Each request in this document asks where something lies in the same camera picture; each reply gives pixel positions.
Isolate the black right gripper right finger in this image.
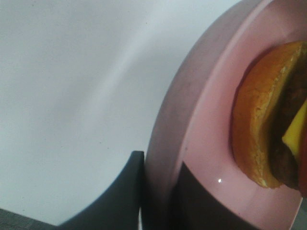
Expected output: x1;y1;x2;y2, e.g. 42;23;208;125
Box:
168;164;254;230

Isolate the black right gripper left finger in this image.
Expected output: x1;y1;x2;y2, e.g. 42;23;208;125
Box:
57;151;144;230

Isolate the pink round plate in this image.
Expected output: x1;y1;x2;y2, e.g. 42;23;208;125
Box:
142;0;307;230

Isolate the toy hamburger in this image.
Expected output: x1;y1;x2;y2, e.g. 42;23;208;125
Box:
231;41;307;197

